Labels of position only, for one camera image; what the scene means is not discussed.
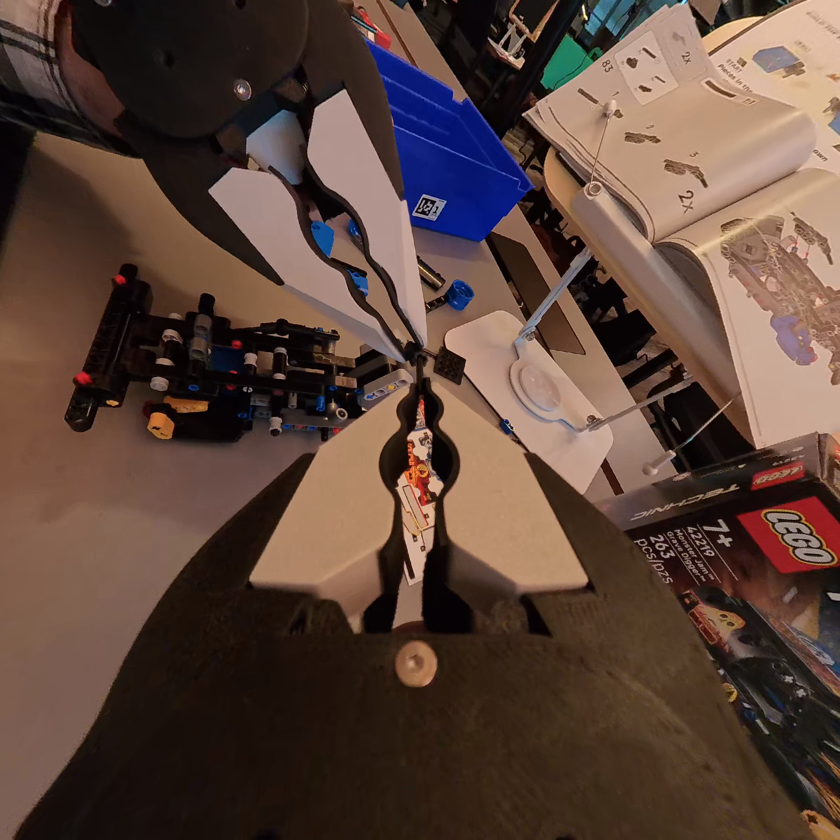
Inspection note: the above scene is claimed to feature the instruction booklet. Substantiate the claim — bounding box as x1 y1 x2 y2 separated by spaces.
523 0 840 447

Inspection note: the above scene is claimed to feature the red hand tool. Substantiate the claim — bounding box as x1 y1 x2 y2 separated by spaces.
353 5 393 50

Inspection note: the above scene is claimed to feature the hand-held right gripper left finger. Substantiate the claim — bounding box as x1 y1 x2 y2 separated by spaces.
248 386 412 632

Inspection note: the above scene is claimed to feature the grey desk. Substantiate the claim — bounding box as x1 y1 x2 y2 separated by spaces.
0 0 677 840

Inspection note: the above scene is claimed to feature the blue tagged storage bin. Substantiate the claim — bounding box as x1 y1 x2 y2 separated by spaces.
364 39 534 242

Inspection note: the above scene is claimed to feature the black toy set box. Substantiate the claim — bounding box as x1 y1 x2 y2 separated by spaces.
594 433 840 840

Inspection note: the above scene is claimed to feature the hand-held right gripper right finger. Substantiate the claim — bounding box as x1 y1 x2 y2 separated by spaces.
422 381 589 632

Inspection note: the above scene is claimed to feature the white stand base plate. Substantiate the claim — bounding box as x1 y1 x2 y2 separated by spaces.
444 310 614 494

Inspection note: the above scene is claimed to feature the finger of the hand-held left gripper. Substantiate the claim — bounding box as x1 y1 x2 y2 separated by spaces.
306 88 429 349
209 167 406 362

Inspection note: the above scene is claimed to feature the black metal frame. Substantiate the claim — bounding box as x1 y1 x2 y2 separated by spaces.
499 0 592 132

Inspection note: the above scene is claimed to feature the colourful sticker sheet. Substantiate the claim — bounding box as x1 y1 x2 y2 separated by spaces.
397 397 447 585

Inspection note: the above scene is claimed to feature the toy car chassis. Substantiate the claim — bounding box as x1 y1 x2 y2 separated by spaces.
64 262 421 444

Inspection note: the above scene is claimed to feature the dark desk cover panel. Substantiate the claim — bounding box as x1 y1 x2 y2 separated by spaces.
489 231 586 355

